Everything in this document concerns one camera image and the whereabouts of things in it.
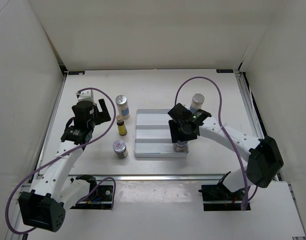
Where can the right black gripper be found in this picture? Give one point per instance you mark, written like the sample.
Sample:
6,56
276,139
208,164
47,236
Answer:
176,136

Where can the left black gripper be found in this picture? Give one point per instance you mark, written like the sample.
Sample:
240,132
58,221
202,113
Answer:
102,116

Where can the tall white shaker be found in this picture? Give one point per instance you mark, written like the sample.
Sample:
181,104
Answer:
122,106
197,102

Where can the dark spice jar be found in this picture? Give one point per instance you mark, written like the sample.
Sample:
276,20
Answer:
181,146
120,148

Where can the small yellow bottle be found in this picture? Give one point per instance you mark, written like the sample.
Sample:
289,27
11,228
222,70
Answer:
121,125

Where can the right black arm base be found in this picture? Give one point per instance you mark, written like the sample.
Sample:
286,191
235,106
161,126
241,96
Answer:
219,198

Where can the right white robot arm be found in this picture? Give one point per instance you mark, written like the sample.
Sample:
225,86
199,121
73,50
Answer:
262,156

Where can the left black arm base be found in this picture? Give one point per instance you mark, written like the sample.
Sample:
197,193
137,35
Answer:
103,193

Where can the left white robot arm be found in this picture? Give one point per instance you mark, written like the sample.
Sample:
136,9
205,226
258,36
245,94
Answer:
46,204

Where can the white divided tray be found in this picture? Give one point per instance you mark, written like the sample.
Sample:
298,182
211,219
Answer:
152,138

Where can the left black corner label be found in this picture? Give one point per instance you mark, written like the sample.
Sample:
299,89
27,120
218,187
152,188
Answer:
76,73

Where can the black corner label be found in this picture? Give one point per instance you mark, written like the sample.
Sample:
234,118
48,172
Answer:
224,71
76,73

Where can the right black corner label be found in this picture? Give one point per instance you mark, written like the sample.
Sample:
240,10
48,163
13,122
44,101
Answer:
224,71

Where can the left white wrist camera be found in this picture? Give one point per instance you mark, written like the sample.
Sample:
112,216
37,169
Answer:
85,95

